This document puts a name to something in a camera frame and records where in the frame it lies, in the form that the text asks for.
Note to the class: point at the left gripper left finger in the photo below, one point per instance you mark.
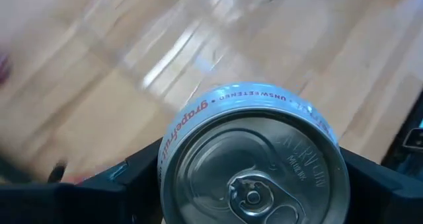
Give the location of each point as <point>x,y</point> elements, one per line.
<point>82,204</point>

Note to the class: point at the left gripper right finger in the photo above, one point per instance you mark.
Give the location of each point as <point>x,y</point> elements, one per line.
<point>386,201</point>

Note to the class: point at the clear plastic bin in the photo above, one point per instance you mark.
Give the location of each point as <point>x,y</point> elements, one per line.
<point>198,35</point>

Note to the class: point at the small black camera box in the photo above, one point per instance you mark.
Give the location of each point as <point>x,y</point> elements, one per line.
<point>414,140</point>

